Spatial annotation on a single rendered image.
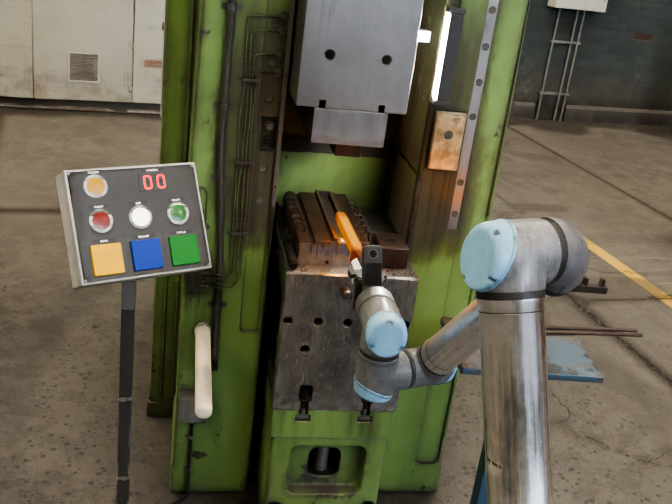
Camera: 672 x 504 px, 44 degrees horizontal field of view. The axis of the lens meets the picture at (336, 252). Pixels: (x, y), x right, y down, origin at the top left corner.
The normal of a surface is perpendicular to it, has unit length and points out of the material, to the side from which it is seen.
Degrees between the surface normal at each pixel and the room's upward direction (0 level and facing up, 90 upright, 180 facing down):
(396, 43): 90
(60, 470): 0
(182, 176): 60
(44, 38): 90
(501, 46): 90
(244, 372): 90
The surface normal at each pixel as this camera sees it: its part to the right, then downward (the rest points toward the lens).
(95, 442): 0.12, -0.92
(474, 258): -0.89, -0.07
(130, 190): 0.54, -0.14
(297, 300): 0.15, 0.39
